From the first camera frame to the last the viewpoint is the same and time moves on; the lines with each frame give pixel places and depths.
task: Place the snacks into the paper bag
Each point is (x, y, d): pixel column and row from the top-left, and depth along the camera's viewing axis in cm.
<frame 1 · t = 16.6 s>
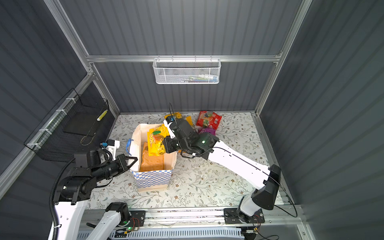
left hand: (137, 159, 65), fingers closed
right hand: (163, 143, 67), fingers closed
yellow mango gummy bag: (155, 138, 71), point 30 cm above the table
red fruit gummy bag: (208, 119, 110), point 7 cm above the table
yellow gummy bag far: (177, 115, 115), point 6 cm above the table
white blue checkered paper bag: (149, 180, 69), point 19 cm above the table
brown paper snack bag: (151, 162, 86), point 9 cm above the table

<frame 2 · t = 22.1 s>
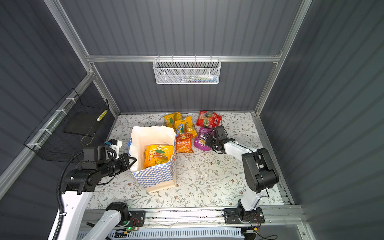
left hand: (135, 159, 69), fingers closed
right hand: (208, 142, 96), fingers closed
yellow mango gummy bag: (155, 155, 88), point 10 cm above the table
orange chips bag: (184, 142, 98), point 6 cm above the table
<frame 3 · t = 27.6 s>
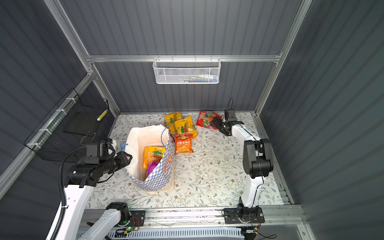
left hand: (128, 158, 71), fingers open
right hand: (216, 125, 99), fingers open
purple grape gummy bag: (150, 166, 75), point 18 cm above the table
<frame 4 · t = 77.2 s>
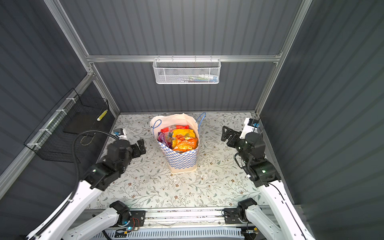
left hand: (134, 143, 72), fingers open
right hand: (232, 131, 68), fingers open
red fruit gummy bag: (169, 130, 92), point 16 cm above the table
white blue checkered paper bag: (178, 162, 76), point 18 cm above the table
orange chips bag: (183, 144, 77), point 23 cm above the table
yellow gummy bag near: (188, 134, 86), point 19 cm above the table
